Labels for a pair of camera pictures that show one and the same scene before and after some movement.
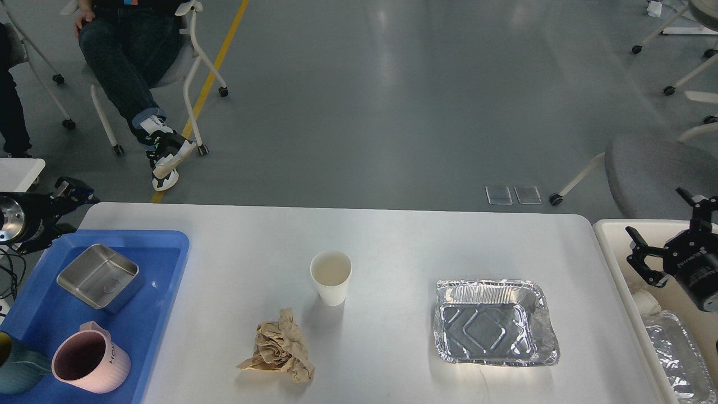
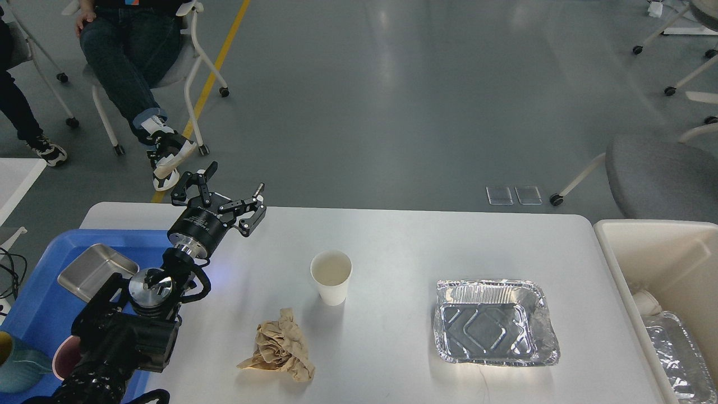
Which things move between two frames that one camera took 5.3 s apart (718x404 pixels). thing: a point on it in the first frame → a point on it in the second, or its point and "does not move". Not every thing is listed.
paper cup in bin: (647, 303) does not move
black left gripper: (28, 220) → (199, 229)
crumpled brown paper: (281, 345) does not move
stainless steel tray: (97, 276) does not move
